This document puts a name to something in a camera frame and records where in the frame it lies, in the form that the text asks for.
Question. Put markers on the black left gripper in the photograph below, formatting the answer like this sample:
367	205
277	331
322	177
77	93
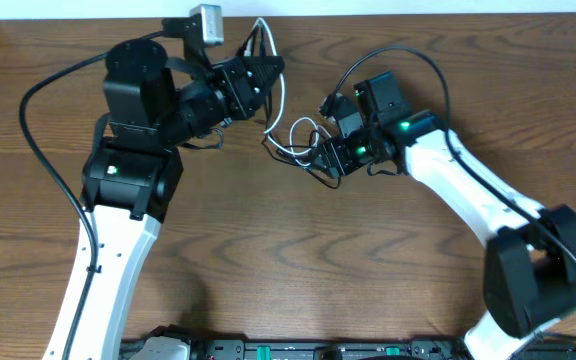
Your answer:
233	78

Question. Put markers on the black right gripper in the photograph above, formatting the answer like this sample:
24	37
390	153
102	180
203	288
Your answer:
335	153

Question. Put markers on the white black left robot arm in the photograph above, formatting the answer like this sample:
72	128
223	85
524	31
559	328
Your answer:
157	103

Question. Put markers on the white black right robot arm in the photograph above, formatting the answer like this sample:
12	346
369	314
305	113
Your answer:
530	250

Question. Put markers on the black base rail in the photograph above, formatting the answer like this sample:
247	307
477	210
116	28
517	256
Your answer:
173	342

